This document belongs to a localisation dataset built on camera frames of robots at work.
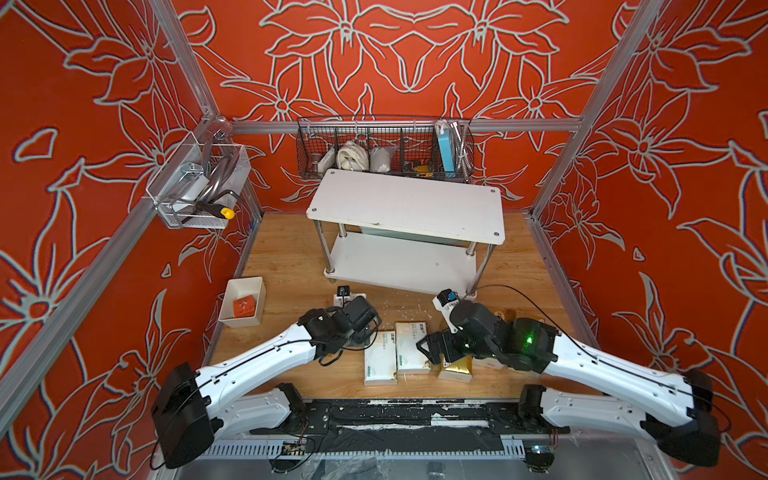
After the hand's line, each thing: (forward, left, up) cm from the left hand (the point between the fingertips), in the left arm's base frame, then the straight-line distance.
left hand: (356, 328), depth 79 cm
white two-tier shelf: (+16, -11, +24) cm, 30 cm away
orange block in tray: (+6, +35, -3) cm, 35 cm away
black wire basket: (+55, -14, +23) cm, 61 cm away
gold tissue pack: (-9, -27, -2) cm, 28 cm away
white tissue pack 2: (-6, -15, -4) cm, 17 cm away
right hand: (-6, -18, +7) cm, 20 cm away
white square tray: (+13, +40, -5) cm, 43 cm away
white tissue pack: (-7, -7, -4) cm, 11 cm away
